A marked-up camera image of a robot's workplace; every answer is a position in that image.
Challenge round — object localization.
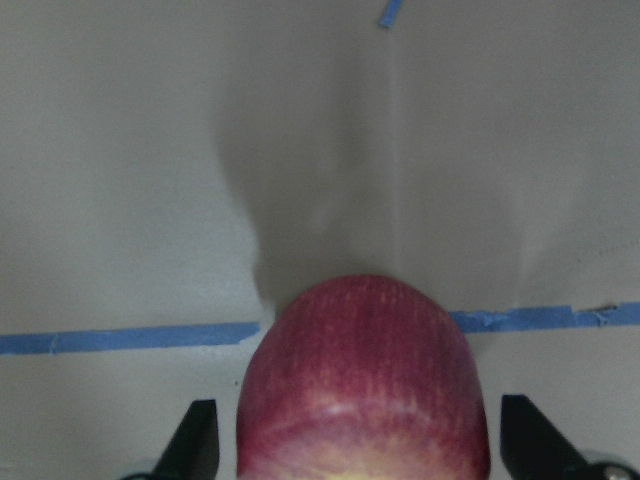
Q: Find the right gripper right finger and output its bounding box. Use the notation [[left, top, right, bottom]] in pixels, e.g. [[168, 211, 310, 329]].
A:
[[500, 394, 600, 480]]

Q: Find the red yellow apple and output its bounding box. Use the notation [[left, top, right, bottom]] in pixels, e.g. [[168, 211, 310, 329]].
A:
[[236, 275, 491, 479]]

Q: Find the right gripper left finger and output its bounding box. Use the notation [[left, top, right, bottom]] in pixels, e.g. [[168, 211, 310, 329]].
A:
[[151, 399, 219, 480]]

